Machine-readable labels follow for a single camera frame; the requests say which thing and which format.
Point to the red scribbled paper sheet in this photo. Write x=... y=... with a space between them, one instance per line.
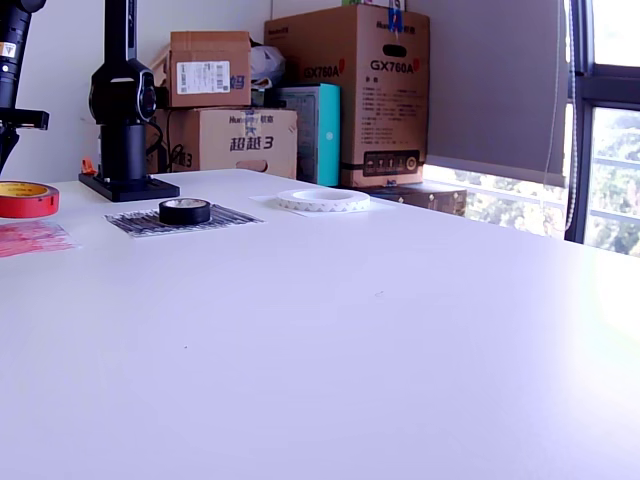
x=30 y=240

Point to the orange clamp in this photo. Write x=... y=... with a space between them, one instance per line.
x=88 y=167

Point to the grey roller blind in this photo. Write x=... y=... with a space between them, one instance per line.
x=500 y=75

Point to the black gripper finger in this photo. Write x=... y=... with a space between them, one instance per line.
x=6 y=147

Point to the blue tape strip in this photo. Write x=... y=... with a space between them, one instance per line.
x=397 y=20

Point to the teal and black box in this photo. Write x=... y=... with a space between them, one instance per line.
x=330 y=135

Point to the dark window frame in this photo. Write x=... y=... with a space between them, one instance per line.
x=587 y=150

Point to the white tape roll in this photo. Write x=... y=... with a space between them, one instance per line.
x=325 y=205

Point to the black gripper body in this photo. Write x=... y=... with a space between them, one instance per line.
x=25 y=120

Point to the white plastic bag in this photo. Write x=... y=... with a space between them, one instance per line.
x=267 y=62

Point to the black tape roll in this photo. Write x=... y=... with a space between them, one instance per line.
x=185 y=215

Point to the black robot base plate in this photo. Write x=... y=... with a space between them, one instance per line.
x=140 y=190

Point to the small green package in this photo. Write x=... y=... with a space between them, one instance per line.
x=360 y=2

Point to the blank white paper sheet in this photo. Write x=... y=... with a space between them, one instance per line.
x=382 y=205

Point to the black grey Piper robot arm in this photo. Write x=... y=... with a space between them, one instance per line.
x=122 y=100

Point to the large GX760A cardboard box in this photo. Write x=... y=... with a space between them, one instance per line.
x=390 y=100

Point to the red tape roll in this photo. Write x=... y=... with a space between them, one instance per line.
x=30 y=207

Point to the cardboard box with blue print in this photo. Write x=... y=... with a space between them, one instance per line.
x=250 y=145

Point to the black scribbled paper sheet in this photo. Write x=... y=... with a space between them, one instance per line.
x=130 y=225

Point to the cardboard box with white label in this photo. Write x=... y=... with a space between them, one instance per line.
x=210 y=75

